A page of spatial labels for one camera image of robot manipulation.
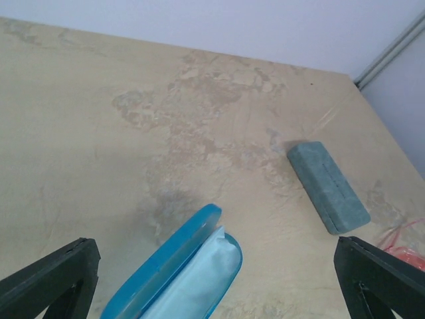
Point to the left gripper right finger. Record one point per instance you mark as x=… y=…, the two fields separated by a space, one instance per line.
x=376 y=284

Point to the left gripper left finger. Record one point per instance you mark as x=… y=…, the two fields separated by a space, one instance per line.
x=59 y=285

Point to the red translucent sunglasses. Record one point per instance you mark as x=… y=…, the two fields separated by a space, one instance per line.
x=405 y=252

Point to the blue hard glasses case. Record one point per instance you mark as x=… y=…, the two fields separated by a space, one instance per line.
x=151 y=279

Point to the grey-blue teal-lined glasses case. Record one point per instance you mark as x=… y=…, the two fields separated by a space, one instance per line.
x=335 y=201

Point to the blue cleaning cloth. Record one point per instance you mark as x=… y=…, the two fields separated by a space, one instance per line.
x=199 y=287

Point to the right aluminium frame post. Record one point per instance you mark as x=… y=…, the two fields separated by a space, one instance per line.
x=415 y=28

